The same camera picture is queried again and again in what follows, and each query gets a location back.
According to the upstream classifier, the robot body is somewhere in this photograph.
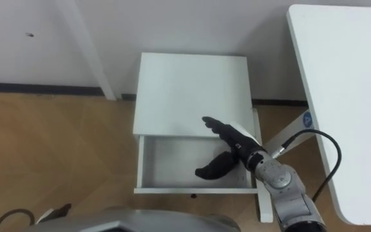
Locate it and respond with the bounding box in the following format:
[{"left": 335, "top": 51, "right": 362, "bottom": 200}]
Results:
[{"left": 24, "top": 208, "right": 242, "bottom": 232}]

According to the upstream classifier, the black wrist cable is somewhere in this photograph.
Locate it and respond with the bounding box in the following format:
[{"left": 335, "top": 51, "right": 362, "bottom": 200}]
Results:
[
  {"left": 271, "top": 129, "right": 343, "bottom": 203},
  {"left": 0, "top": 208, "right": 35, "bottom": 232}
]

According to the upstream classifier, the white drawer cabinet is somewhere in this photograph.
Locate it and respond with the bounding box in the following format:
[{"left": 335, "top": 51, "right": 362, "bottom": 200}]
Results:
[{"left": 132, "top": 52, "right": 263, "bottom": 139}]

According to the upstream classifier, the white desk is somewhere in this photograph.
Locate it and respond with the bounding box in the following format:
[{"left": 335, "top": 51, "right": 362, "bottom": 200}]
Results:
[{"left": 255, "top": 4, "right": 371, "bottom": 226}]

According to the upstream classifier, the open white drawer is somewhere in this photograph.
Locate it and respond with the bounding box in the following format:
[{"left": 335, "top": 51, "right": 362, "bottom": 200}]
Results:
[{"left": 133, "top": 135, "right": 259, "bottom": 195}]

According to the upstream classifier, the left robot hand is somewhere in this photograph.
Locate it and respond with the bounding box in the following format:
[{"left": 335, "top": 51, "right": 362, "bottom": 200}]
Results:
[{"left": 35, "top": 202, "right": 73, "bottom": 225}]

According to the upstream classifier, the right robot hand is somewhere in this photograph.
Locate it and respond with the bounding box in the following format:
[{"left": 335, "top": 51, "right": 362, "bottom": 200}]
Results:
[{"left": 195, "top": 116, "right": 266, "bottom": 180}]

